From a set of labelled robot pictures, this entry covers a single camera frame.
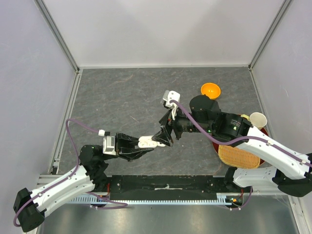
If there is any cream yellow mug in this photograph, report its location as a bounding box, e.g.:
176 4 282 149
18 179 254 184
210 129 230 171
241 112 268 130

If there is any white earbud charging case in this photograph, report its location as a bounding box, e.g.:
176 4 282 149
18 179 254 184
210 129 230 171
157 142 166 147

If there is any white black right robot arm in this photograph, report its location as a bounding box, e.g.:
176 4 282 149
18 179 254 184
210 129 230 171
152 91 312 197

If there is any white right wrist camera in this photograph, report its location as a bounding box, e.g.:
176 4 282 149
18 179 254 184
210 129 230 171
162 90 180 120

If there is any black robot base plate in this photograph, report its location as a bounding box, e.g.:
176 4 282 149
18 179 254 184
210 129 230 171
79 174 252 201

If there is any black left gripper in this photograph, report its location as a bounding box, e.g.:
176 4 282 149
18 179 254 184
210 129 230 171
102 132 155 161

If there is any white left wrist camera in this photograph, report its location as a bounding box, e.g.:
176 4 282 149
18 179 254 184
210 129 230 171
103 136 116 156

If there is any aluminium frame right post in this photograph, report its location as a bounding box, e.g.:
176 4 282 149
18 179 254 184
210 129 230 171
248 0 293 70

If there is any orange plastic bowl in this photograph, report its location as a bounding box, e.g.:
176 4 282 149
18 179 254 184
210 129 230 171
200 82 221 99

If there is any aluminium frame left post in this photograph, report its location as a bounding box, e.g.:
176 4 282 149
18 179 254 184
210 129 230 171
34 0 80 71

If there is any woven bamboo tray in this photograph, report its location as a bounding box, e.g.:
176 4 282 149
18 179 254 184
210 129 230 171
218 144 261 170

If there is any red round plate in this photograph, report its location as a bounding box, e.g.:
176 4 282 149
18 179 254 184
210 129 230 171
211 113 270 166

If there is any light blue cable duct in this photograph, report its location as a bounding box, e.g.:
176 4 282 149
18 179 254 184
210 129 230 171
67 194 232 206

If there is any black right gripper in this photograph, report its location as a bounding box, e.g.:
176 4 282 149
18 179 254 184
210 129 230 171
152 104 213 147

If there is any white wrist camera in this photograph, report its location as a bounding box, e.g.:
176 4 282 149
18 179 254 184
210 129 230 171
103 136 116 156
162 90 180 120

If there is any white oval case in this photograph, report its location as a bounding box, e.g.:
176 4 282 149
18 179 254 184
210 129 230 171
138 136 158 148

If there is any aluminium frame post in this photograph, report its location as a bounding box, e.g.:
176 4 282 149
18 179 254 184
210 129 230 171
34 0 80 71
248 0 293 70

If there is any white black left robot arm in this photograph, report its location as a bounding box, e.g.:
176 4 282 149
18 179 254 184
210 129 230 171
13 130 163 233

